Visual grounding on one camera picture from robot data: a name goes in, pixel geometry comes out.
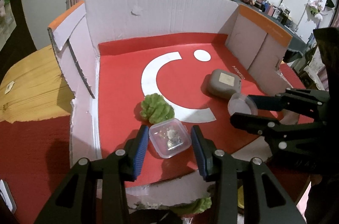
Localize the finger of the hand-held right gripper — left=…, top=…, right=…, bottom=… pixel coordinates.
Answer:
left=230, top=112, right=329, bottom=153
left=248, top=88, right=330, bottom=119

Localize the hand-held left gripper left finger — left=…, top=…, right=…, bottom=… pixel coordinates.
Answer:
left=33, top=125, right=150, bottom=224

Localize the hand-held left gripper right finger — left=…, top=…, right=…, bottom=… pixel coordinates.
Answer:
left=191, top=125, right=308, bottom=224

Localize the clear round plastic lid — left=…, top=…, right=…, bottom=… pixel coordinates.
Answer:
left=228, top=92, right=258, bottom=116

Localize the clear square plastic container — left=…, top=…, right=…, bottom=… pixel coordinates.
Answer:
left=149, top=119, right=192, bottom=159

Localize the green fuzzy plush piece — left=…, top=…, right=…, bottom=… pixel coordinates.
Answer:
left=169, top=196, right=212, bottom=215
left=140, top=93, right=175, bottom=124

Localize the white and orange cardboard box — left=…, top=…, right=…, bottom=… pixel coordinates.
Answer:
left=47, top=0, right=293, bottom=214

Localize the person's right forearm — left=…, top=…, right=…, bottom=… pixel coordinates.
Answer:
left=304, top=176, right=339, bottom=224

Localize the cluttered dark dresser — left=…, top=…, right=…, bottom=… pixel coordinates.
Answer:
left=209, top=0, right=313, bottom=55

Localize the grey square case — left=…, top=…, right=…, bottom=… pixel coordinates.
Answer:
left=205, top=69, right=243, bottom=100

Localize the red sheet with white logo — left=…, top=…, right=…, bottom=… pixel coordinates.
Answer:
left=98, top=33, right=281, bottom=182

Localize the red textured cloth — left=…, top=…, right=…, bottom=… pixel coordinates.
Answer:
left=0, top=64, right=311, bottom=224

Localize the wooden table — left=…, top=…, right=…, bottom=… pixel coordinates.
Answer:
left=0, top=44, right=77, bottom=124

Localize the white plastic device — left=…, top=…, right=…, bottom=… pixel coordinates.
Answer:
left=0, top=179, right=14, bottom=214

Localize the brown door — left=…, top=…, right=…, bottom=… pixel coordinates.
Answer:
left=0, top=0, right=38, bottom=55

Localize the beige tote bag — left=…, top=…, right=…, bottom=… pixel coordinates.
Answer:
left=0, top=0, right=17, bottom=48

